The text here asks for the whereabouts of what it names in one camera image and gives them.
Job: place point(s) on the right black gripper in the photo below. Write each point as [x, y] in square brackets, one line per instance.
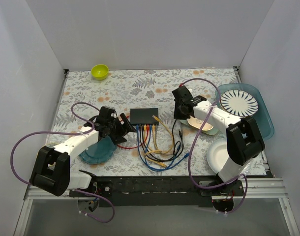
[177, 105]

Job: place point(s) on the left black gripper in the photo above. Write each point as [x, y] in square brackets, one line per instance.
[118, 128]

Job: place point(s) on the black network switch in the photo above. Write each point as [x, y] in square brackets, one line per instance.
[143, 116]

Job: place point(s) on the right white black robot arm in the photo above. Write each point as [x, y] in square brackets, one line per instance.
[244, 140]

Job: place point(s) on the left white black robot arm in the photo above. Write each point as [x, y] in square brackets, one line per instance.
[52, 169]

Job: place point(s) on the beige square dish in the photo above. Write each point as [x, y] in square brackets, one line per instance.
[196, 123]

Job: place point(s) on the teal scalloped plate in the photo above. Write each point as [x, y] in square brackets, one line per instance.
[99, 152]

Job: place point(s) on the light green plate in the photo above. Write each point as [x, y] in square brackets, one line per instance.
[211, 132]

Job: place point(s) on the floral table mat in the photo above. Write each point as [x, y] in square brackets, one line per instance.
[123, 90]

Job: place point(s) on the white paper plate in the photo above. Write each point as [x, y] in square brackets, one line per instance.
[220, 162]

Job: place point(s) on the blue striped white plate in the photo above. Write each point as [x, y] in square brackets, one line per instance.
[239, 103]

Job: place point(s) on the lime green bowl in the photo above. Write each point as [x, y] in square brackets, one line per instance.
[100, 72]

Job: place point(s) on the teal plastic tray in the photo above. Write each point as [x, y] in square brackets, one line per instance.
[262, 116]

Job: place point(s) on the black mounting base plate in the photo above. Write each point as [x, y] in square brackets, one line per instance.
[159, 191]

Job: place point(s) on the aluminium frame rail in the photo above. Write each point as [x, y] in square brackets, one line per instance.
[257, 188]

